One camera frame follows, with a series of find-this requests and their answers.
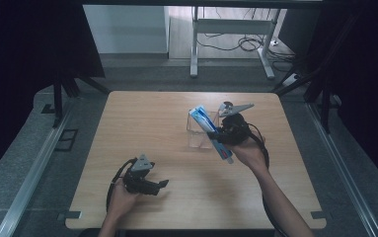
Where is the person's right hand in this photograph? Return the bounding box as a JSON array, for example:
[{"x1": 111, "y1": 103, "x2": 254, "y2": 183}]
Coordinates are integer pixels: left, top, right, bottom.
[{"x1": 230, "y1": 132, "x2": 269, "y2": 177}]

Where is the person's left hand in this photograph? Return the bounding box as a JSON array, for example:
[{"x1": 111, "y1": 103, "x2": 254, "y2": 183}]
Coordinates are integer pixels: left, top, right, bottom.
[{"x1": 108, "y1": 180, "x2": 141, "y2": 221}]

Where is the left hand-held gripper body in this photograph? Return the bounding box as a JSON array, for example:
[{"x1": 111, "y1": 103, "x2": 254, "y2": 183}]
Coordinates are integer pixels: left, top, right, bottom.
[{"x1": 121, "y1": 153, "x2": 161, "y2": 197}]

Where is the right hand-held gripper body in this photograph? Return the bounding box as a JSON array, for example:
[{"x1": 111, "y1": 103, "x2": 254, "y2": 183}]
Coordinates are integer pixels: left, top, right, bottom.
[{"x1": 216, "y1": 101, "x2": 256, "y2": 146}]

